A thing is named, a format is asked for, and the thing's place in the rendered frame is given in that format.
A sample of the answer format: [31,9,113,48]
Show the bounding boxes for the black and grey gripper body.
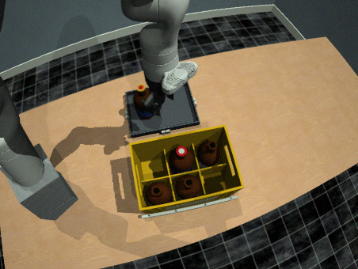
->
[144,75,162,98]

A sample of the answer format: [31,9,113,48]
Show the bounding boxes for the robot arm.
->
[0,0,198,187]

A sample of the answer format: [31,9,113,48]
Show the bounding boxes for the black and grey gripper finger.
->
[141,92,166,116]
[167,92,175,100]

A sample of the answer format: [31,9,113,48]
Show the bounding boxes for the brown bottle with blue band and red cap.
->
[169,146,194,174]

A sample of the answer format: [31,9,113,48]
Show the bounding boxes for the yellow divided crate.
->
[129,124,244,214]

